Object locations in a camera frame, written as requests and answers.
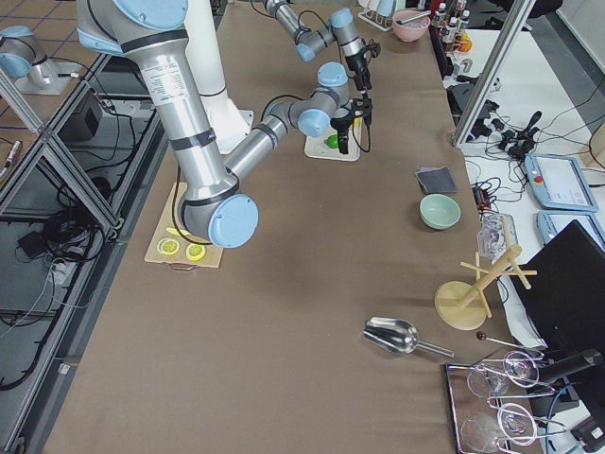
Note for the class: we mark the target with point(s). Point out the clear plastic box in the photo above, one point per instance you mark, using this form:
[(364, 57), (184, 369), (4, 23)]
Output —
[(497, 232)]

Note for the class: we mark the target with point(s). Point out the blue teach pendant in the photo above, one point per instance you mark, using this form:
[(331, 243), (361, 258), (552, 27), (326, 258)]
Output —
[(558, 183), (551, 222)]

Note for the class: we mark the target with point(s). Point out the metal scoop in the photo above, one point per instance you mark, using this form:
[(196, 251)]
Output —
[(399, 337)]

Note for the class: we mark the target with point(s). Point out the wooden cutting board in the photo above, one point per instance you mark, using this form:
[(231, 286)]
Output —
[(178, 261)]

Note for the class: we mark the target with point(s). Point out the black glass rack tray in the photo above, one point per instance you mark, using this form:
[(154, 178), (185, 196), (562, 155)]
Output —
[(474, 418)]

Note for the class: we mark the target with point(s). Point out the wine glass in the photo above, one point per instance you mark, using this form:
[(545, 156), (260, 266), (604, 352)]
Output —
[(485, 382), (521, 369), (517, 424)]

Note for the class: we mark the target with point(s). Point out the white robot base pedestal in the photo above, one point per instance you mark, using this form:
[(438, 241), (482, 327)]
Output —
[(230, 124)]

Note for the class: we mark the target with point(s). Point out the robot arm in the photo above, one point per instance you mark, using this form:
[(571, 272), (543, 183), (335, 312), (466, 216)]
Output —
[(339, 29), (174, 46)]

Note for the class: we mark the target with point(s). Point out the mint green bowl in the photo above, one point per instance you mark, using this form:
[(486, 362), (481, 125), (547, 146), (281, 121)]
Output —
[(439, 211)]

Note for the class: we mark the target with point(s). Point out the white rabbit tray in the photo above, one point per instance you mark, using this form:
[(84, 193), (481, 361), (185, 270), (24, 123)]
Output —
[(314, 147)]

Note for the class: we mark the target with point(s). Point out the aluminium frame post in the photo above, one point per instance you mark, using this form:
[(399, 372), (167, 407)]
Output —
[(519, 12)]

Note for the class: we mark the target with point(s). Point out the grey folded cloth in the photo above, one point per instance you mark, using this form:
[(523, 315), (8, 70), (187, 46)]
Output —
[(436, 180)]

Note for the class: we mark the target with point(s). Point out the green lime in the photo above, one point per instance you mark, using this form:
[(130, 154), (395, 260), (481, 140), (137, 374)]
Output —
[(331, 141)]

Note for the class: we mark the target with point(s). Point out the black monitor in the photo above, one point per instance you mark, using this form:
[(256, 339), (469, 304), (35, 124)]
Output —
[(566, 299)]

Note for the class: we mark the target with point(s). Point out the wooden mug tree stand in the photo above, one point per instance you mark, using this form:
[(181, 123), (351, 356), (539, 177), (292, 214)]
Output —
[(464, 306)]

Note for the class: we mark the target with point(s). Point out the pink bowl with ice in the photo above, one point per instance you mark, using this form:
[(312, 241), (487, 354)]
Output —
[(409, 25)]

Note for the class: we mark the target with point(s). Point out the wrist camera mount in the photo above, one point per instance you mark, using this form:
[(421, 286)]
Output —
[(363, 108), (372, 50)]

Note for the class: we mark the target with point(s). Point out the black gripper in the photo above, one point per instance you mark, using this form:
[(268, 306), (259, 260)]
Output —
[(340, 125), (356, 63)]

